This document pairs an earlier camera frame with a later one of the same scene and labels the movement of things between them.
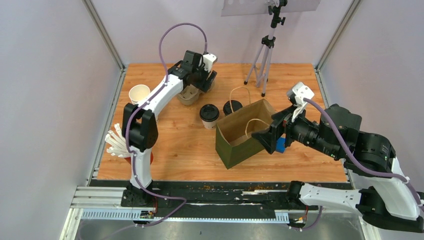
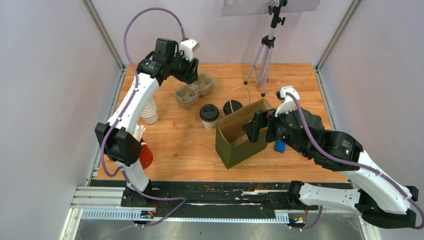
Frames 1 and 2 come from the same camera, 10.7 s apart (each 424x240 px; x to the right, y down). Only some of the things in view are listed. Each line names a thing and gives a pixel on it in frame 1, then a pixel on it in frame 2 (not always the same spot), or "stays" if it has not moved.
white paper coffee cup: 209,125 stays
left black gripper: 203,85 → 189,76
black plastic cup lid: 209,112 stays
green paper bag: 235,144 stays
